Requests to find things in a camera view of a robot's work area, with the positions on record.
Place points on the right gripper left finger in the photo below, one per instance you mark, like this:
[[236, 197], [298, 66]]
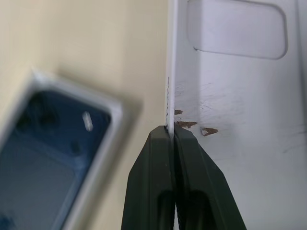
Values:
[[148, 179]]

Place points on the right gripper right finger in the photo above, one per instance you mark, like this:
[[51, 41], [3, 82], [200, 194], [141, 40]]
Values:
[[204, 191]]

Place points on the white phone box lid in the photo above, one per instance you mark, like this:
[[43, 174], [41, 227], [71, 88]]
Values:
[[239, 95]]

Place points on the dark blue phone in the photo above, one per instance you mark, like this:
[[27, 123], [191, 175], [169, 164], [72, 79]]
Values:
[[48, 155]]

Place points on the white phone box base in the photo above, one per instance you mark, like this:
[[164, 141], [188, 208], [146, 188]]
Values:
[[106, 143]]

